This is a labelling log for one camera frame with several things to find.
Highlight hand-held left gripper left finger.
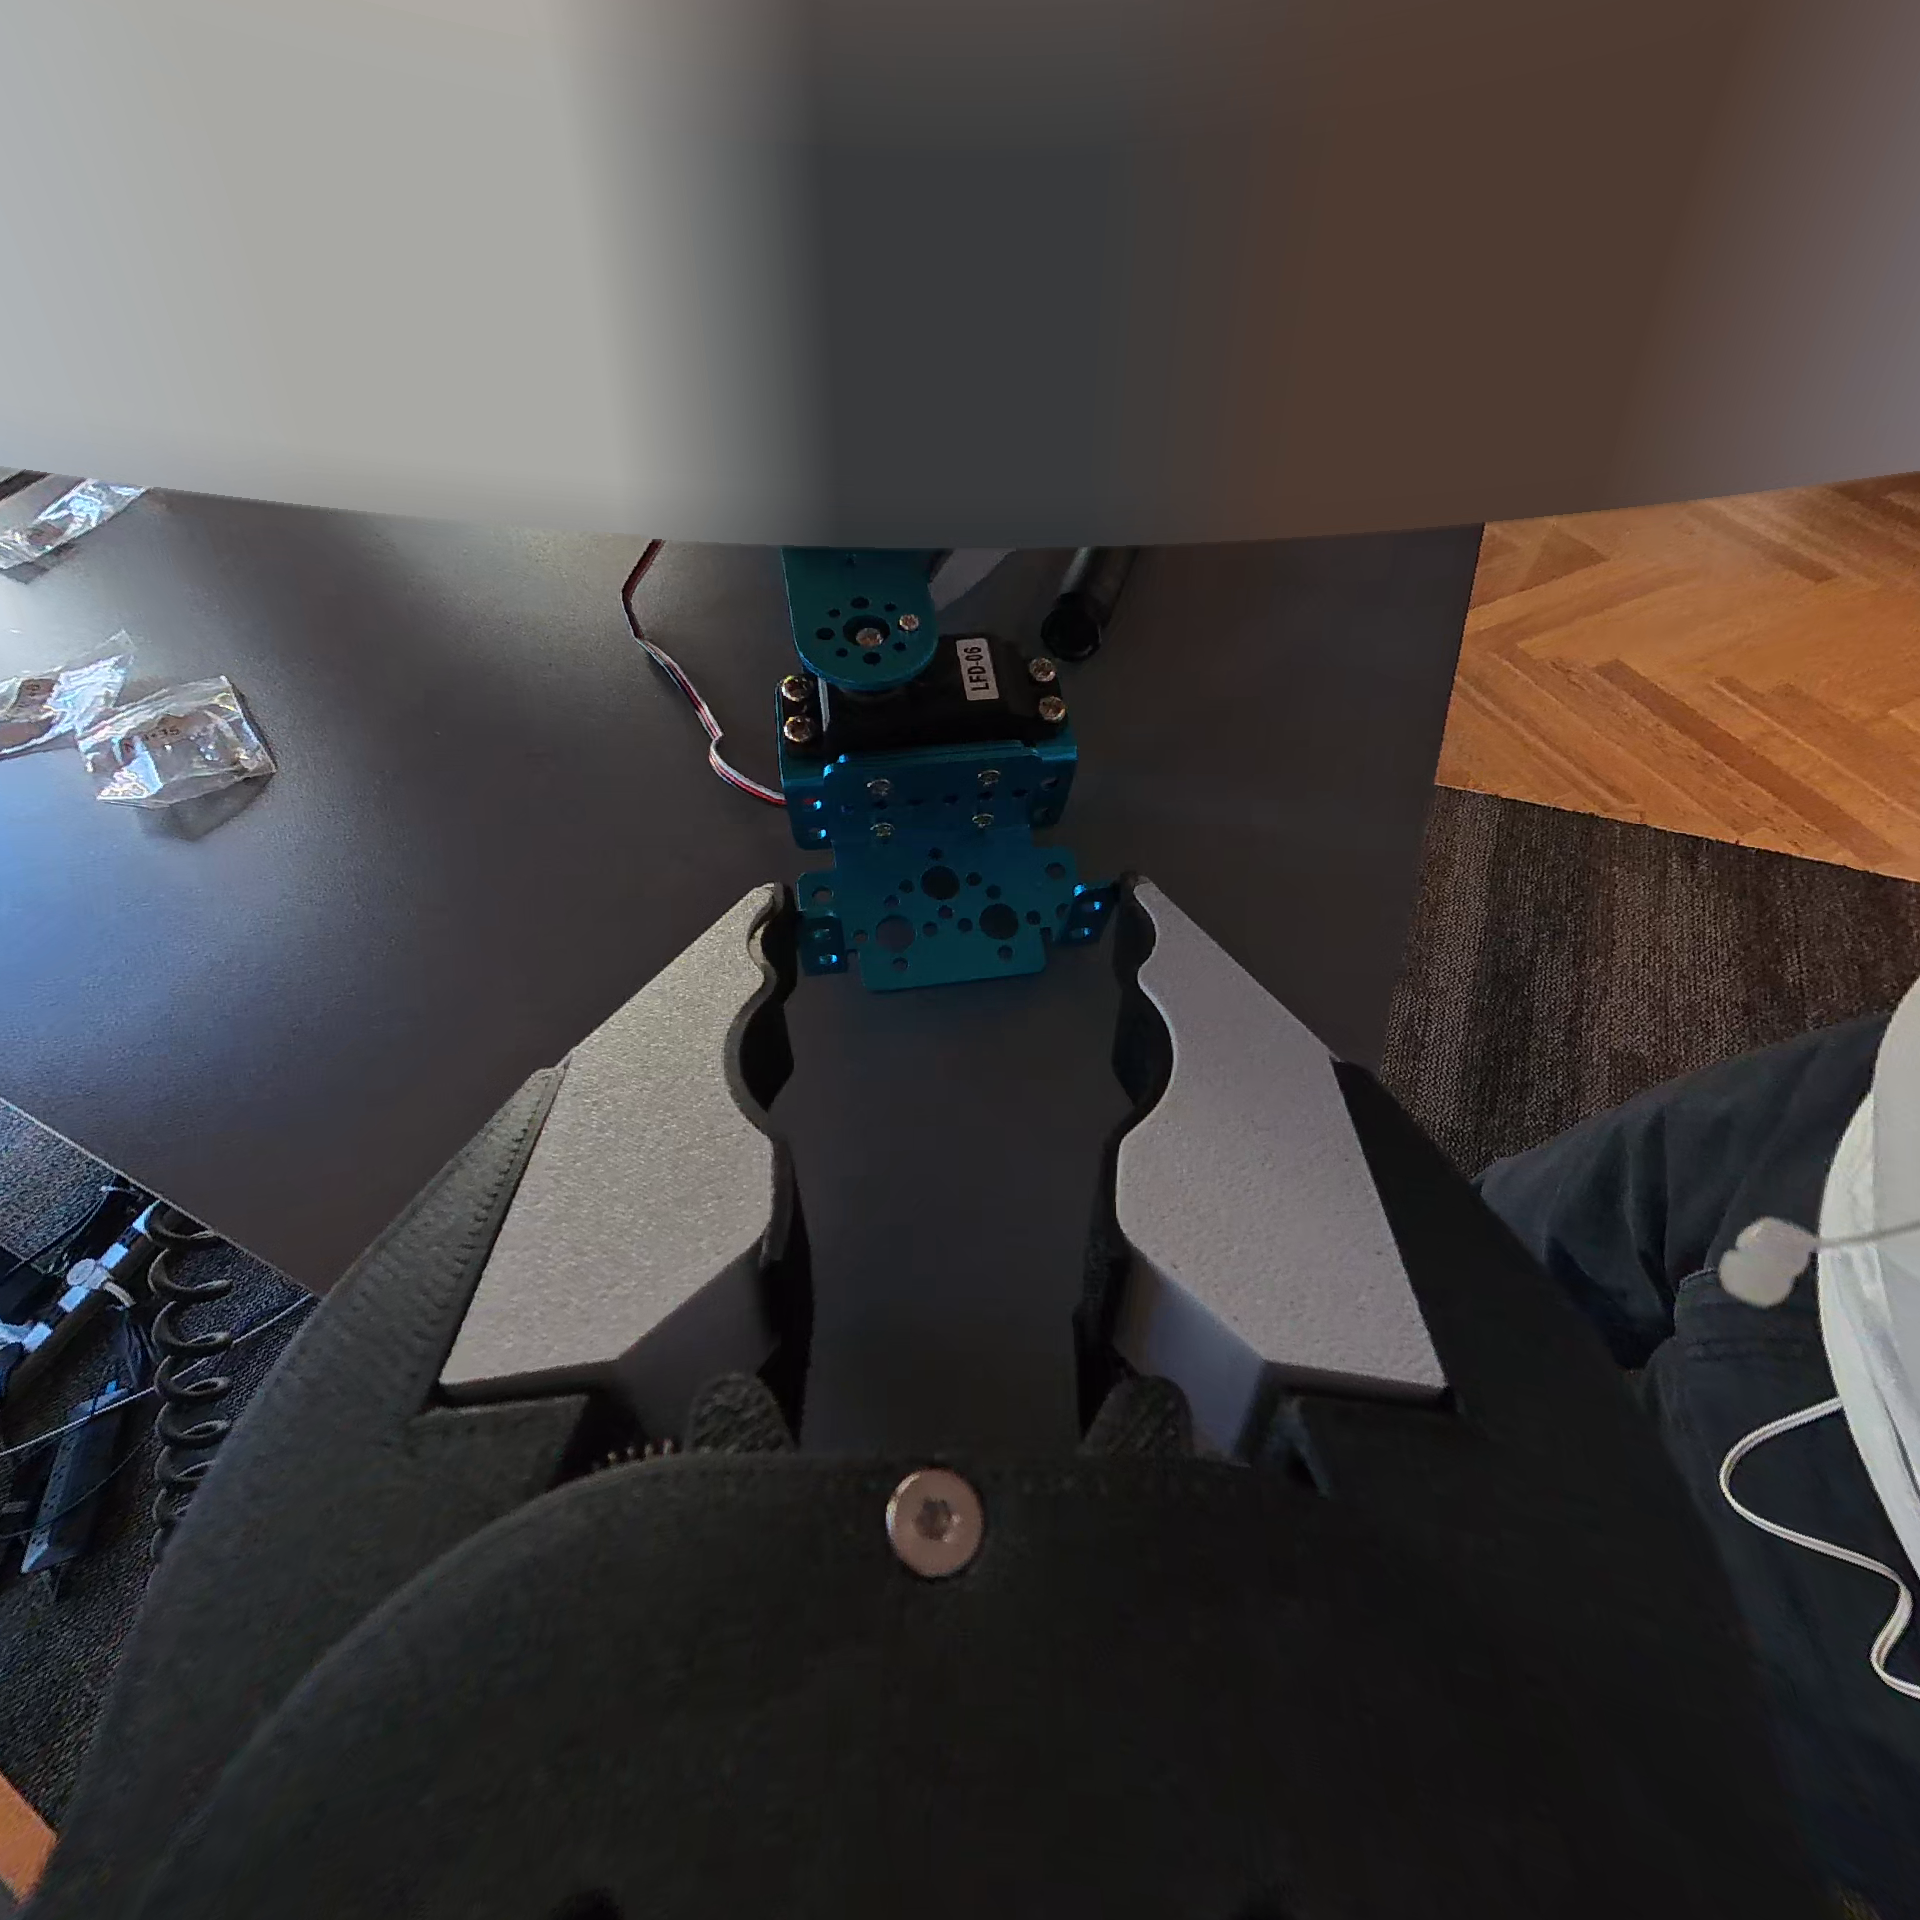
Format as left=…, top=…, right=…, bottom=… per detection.
left=434, top=881, right=799, bottom=1409

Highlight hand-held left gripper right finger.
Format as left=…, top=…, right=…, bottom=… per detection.
left=1112, top=874, right=1455, bottom=1462

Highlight blue toy robot arm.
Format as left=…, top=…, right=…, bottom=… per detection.
left=778, top=545, right=1127, bottom=995

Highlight black screwdriver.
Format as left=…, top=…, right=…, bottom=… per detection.
left=1042, top=546, right=1143, bottom=666

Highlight person's dark trousers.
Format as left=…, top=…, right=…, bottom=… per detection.
left=1476, top=1014, right=1920, bottom=1907

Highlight small clear screw bag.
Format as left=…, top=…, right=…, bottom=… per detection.
left=82, top=675, right=280, bottom=811
left=0, top=632, right=137, bottom=760
left=0, top=478, right=145, bottom=571

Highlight black coiled cable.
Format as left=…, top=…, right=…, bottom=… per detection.
left=141, top=1223, right=266, bottom=1532

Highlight white drawstring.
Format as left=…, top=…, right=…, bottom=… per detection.
left=1716, top=1217, right=1920, bottom=1705

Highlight thin servo wire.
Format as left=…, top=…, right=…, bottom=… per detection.
left=623, top=540, right=789, bottom=811

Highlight black cable bundle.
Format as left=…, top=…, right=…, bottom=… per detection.
left=0, top=1185, right=153, bottom=1577

